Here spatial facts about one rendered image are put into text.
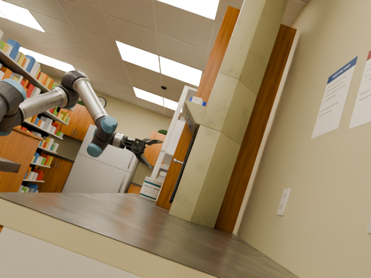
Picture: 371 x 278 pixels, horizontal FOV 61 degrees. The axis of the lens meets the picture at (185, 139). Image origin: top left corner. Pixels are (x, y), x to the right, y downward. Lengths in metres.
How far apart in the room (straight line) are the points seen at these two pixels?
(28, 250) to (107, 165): 6.05
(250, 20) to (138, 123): 5.73
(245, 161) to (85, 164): 5.04
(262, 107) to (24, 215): 1.73
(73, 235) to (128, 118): 6.89
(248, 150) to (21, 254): 1.62
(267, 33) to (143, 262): 1.61
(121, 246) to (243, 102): 1.33
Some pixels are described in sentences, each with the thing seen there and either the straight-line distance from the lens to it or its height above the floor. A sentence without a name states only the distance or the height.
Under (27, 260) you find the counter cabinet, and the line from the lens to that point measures 0.59.
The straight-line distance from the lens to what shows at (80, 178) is 6.72.
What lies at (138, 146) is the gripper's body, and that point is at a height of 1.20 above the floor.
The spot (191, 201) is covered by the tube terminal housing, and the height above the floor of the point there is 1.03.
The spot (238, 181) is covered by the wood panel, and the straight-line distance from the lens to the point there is 1.99.
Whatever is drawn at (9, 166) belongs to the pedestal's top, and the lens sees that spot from 1.42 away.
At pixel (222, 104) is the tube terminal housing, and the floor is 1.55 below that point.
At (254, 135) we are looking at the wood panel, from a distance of 2.04.
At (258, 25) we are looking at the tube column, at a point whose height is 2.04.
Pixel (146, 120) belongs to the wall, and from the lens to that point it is 7.35.
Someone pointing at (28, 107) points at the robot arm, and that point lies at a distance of 1.67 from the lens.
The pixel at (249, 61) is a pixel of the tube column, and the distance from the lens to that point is 1.80.
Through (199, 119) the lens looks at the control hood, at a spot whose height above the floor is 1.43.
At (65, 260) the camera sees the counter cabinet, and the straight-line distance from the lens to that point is 0.57.
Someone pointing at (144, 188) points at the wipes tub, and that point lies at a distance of 2.30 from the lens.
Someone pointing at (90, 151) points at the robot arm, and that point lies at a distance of 1.61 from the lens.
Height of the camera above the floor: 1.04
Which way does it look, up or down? 10 degrees up
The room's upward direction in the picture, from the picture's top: 20 degrees clockwise
